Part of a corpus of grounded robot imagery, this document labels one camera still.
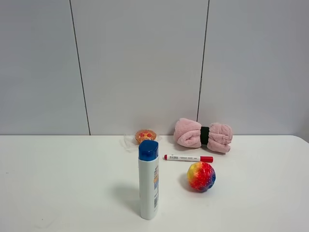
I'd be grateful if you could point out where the rolled pink towel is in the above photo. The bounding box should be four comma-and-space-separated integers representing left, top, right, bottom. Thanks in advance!
173, 118, 233, 154

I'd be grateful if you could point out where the red and white marker pen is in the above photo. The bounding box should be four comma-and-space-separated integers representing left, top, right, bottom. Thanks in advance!
163, 155, 213, 163

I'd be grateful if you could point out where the white bottle with blue cap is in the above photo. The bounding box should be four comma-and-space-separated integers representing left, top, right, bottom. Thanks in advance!
138, 140, 159, 220

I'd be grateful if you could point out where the black band around towel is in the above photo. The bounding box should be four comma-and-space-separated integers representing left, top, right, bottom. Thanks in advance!
200, 126, 210, 145

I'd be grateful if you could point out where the wrapped orange cupcake toy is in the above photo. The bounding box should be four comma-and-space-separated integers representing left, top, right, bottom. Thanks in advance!
120, 129, 162, 152

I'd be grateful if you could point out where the rainbow coloured spiky ball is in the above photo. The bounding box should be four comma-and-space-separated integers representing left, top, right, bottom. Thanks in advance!
187, 161, 216, 192

